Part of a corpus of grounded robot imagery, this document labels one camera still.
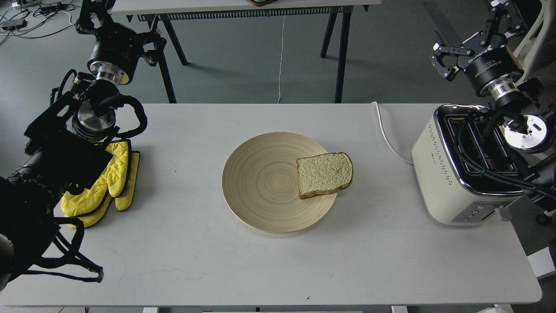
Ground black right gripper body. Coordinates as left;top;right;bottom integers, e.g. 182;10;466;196
460;33;524;97

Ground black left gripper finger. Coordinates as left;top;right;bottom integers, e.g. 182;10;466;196
141;38;167;67
75;0;114;35

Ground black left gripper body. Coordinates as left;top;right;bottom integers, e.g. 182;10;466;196
87;23;163;86

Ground slice of brown bread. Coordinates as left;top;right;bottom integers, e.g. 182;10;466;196
296;152;354;200

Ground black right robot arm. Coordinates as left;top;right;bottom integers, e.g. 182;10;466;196
430;0;555;154

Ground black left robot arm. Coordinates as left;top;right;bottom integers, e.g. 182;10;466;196
1;0;165;289

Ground cream two-slot toaster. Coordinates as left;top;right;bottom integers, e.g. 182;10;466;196
412;104;524;226

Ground background white trestle table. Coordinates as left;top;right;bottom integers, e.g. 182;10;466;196
111;0;381;103

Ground yellow oven mitt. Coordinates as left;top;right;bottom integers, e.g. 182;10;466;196
61;150;141;228
61;139;131;216

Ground round bamboo plate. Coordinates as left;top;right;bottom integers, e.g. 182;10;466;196
221;132;336;233

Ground white chair frame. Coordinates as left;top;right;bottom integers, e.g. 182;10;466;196
513;0;556;84

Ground floor cables and adapters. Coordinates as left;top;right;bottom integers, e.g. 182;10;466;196
0;0;83;44

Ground white toaster power cord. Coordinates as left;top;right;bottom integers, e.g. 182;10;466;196
371;101;414;165

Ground thin white hanging cable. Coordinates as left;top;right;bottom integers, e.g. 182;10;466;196
277;16;286;104

